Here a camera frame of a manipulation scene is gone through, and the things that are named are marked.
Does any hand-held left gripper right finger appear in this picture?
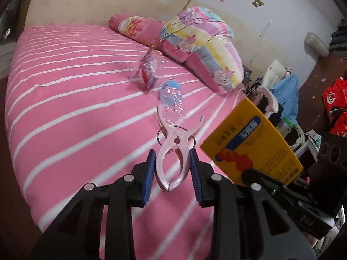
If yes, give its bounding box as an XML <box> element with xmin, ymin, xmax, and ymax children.
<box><xmin>189</xmin><ymin>149</ymin><xmax>318</xmax><ymax>260</ymax></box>

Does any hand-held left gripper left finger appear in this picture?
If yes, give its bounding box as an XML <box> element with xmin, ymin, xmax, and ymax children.
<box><xmin>31</xmin><ymin>149</ymin><xmax>158</xmax><ymax>260</ymax></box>

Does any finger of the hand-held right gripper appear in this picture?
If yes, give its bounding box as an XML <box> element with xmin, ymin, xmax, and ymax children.
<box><xmin>242</xmin><ymin>169</ymin><xmax>308</xmax><ymax>205</ymax></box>

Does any yellow cardboard box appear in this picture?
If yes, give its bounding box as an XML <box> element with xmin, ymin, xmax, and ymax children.
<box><xmin>200</xmin><ymin>97</ymin><xmax>303</xmax><ymax>187</ymax></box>

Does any large pink plastic clip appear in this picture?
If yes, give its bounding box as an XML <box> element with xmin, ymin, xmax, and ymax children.
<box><xmin>157</xmin><ymin>106</ymin><xmax>206</xmax><ymax>193</ymax></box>

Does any clear plastic bottle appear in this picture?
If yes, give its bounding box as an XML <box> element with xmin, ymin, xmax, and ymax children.
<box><xmin>159</xmin><ymin>78</ymin><xmax>187</xmax><ymax>126</ymax></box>

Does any green capped bottle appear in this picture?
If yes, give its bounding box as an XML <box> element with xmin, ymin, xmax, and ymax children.
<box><xmin>282</xmin><ymin>118</ymin><xmax>295</xmax><ymax>133</ymax></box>

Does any red printed bag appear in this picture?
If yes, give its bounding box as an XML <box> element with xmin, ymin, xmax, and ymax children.
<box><xmin>322</xmin><ymin>77</ymin><xmax>347</xmax><ymax>136</ymax></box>

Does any blue cloth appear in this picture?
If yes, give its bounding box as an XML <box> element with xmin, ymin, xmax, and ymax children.
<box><xmin>272</xmin><ymin>74</ymin><xmax>300</xmax><ymax>125</ymax></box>

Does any pink striped bed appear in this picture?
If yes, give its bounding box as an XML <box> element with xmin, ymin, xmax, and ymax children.
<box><xmin>4</xmin><ymin>24</ymin><xmax>247</xmax><ymax>260</ymax></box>

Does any red clear snack wrapper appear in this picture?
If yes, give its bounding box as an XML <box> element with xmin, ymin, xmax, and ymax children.
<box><xmin>127</xmin><ymin>47</ymin><xmax>166</xmax><ymax>94</ymax></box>

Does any white chair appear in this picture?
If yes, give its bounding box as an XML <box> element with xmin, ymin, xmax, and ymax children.
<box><xmin>256</xmin><ymin>60</ymin><xmax>320</xmax><ymax>152</ymax></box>

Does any beige cushion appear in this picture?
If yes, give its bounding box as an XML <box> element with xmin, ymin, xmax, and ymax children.
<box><xmin>304</xmin><ymin>32</ymin><xmax>328</xmax><ymax>57</ymax></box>

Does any stack of folded clothes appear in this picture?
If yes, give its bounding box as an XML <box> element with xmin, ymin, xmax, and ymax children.
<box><xmin>328</xmin><ymin>19</ymin><xmax>347</xmax><ymax>57</ymax></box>

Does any cartoon print folded quilt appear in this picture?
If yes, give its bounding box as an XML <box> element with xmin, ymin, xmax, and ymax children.
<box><xmin>159</xmin><ymin>5</ymin><xmax>244</xmax><ymax>96</ymax></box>

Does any pink floral pillow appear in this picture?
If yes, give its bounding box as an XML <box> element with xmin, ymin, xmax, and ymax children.
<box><xmin>108</xmin><ymin>13</ymin><xmax>166</xmax><ymax>46</ymax></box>

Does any white wall cable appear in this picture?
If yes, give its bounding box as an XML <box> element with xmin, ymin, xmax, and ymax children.
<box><xmin>259</xmin><ymin>19</ymin><xmax>272</xmax><ymax>38</ymax></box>

